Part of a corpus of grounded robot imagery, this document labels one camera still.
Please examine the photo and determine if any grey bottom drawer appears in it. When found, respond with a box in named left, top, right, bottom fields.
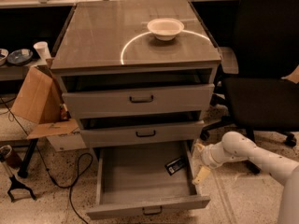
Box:
left=87, top=141, right=210, bottom=220

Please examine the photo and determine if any dark blue plate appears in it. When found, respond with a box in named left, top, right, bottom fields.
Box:
left=7, top=49, right=33, bottom=66

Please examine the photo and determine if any grey drawer cabinet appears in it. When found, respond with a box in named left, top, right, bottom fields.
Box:
left=50, top=0, right=222, bottom=156

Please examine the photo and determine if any black office chair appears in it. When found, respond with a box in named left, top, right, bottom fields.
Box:
left=199, top=0, right=299, bottom=175

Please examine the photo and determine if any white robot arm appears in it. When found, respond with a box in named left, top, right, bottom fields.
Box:
left=192, top=132, right=299, bottom=224

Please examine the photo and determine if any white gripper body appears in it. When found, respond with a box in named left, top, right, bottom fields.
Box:
left=200, top=143, right=225, bottom=169

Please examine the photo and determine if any black table leg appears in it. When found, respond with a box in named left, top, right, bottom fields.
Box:
left=18, top=139, right=37, bottom=178

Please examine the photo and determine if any white paper bowl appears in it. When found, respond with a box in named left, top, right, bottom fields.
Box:
left=147, top=18, right=184, bottom=41

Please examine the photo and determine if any black grabber tool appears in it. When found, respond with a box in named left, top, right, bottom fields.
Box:
left=0, top=154, right=37, bottom=203

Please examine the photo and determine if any dark rxbar blueberry wrapper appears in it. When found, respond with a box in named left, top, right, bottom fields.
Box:
left=164, top=157, right=186, bottom=175

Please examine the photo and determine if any grey low shelf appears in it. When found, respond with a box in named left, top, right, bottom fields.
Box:
left=0, top=60, right=47, bottom=81

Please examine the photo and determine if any grey drawer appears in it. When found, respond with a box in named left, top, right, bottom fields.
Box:
left=59, top=67, right=215, bottom=119
left=87, top=141, right=210, bottom=220
left=81, top=111, right=204, bottom=147

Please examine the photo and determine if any grey middle drawer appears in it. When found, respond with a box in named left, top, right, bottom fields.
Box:
left=81, top=111, right=204, bottom=147

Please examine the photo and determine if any brown cup on floor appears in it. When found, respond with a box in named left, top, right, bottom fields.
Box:
left=0, top=146, right=21, bottom=169

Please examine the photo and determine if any grey top drawer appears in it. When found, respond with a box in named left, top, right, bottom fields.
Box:
left=59, top=67, right=215, bottom=119

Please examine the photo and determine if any white paper cup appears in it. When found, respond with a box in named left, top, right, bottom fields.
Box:
left=34, top=41, right=51, bottom=60

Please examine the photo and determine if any white bowl at left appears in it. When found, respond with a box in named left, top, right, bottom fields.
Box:
left=0, top=49, right=8, bottom=66

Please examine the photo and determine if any black floor cable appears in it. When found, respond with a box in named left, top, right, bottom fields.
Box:
left=0, top=96, right=94, bottom=224

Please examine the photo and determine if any brown cardboard box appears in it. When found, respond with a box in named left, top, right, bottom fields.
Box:
left=11, top=64, right=86, bottom=151

